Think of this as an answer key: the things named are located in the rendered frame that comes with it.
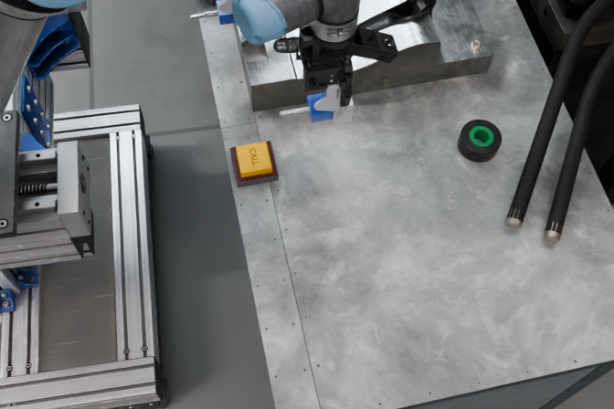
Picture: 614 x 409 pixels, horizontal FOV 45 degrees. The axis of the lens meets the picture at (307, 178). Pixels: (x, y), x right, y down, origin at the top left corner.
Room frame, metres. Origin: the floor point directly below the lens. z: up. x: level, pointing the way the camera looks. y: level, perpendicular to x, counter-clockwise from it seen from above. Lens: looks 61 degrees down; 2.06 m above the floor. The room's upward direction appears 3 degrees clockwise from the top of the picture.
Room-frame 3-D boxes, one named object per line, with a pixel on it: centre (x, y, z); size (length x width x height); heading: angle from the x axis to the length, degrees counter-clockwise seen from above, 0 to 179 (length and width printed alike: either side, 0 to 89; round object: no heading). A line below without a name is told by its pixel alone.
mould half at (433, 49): (1.03, -0.09, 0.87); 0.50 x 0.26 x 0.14; 105
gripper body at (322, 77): (0.77, -0.02, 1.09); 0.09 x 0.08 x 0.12; 105
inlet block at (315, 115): (0.77, -0.01, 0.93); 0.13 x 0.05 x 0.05; 105
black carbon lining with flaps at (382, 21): (1.03, -0.07, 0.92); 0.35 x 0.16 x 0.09; 105
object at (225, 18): (1.02, 0.19, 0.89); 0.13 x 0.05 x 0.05; 105
